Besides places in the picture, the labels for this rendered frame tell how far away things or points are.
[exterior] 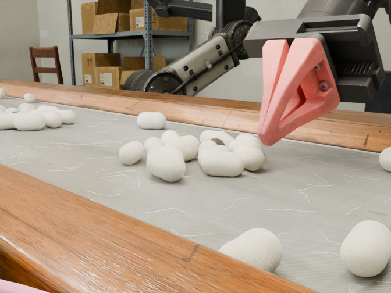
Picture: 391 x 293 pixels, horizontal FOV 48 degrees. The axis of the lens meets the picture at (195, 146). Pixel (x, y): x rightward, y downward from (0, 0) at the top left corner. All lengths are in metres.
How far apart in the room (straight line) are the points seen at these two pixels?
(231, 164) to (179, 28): 2.92
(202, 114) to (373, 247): 0.42
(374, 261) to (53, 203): 0.14
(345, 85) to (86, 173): 0.22
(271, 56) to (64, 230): 0.22
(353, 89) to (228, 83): 2.79
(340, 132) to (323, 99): 0.12
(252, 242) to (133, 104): 0.54
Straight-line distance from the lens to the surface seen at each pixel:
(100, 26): 3.53
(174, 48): 3.56
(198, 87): 1.14
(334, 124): 0.49
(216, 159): 0.33
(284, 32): 0.36
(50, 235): 0.18
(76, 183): 0.33
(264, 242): 0.19
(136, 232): 0.18
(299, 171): 0.37
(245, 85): 3.03
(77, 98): 0.83
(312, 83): 0.35
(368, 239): 0.20
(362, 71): 0.36
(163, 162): 0.32
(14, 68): 5.49
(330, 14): 0.37
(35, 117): 0.57
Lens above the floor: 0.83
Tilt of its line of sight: 12 degrees down
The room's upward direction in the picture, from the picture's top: straight up
